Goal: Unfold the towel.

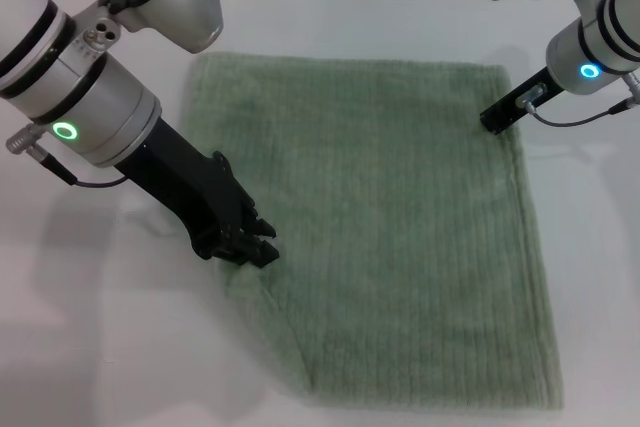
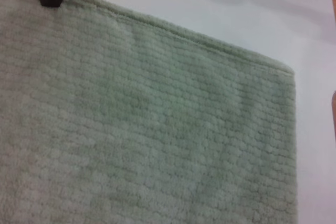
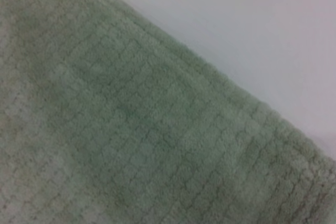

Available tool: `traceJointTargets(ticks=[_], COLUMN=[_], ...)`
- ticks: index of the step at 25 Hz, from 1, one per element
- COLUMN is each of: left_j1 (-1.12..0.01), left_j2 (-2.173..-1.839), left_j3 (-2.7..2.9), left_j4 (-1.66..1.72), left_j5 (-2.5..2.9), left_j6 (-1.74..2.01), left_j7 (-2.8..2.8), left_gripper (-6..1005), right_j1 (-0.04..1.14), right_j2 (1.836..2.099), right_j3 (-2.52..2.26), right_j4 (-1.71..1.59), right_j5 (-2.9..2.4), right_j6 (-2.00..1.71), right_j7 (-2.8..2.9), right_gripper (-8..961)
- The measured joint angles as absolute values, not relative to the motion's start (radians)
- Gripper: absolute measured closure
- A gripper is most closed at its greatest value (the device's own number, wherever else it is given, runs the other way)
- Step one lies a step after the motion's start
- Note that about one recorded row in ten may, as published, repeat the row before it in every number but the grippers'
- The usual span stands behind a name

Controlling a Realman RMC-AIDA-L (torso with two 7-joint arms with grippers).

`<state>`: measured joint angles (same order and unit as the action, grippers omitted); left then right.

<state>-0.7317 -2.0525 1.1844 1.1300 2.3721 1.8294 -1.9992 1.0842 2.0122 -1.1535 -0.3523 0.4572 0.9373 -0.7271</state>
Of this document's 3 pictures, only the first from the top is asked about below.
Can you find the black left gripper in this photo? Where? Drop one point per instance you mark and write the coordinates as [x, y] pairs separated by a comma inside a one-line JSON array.
[[200, 192]]

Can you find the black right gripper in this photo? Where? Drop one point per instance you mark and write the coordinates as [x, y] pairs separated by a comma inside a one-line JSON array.
[[522, 99]]

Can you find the green ribbed towel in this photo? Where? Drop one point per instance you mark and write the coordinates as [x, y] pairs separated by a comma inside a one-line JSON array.
[[400, 207]]

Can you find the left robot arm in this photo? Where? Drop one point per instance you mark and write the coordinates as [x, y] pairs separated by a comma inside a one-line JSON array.
[[90, 102]]

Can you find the left wrist camera housing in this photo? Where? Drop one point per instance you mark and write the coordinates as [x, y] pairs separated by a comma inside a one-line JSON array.
[[175, 2]]

